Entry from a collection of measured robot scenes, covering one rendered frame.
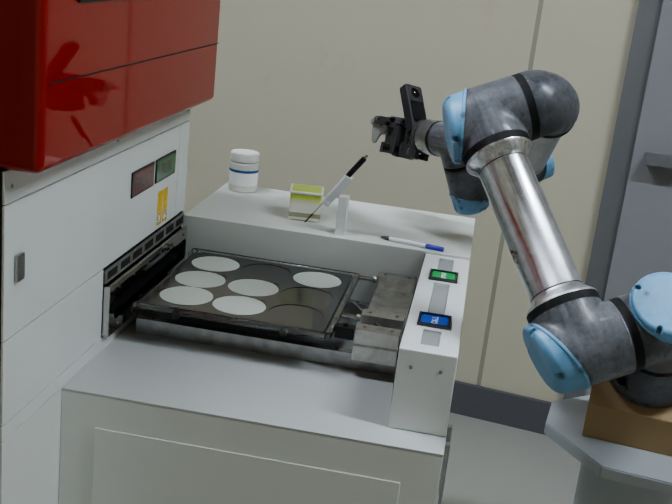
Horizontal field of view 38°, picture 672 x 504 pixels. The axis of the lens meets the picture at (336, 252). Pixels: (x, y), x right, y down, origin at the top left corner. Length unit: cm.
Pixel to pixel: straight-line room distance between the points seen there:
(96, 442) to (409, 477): 51
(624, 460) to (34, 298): 95
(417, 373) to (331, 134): 202
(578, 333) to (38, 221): 80
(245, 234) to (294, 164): 145
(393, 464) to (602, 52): 201
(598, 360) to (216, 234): 97
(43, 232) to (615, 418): 95
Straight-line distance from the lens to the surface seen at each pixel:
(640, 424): 170
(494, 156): 162
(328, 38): 348
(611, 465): 164
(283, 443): 159
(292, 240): 211
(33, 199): 146
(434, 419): 160
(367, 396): 171
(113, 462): 170
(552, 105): 167
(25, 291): 148
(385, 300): 200
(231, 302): 185
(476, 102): 165
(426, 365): 157
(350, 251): 210
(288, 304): 186
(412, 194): 345
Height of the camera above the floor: 154
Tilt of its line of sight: 17 degrees down
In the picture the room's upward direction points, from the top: 6 degrees clockwise
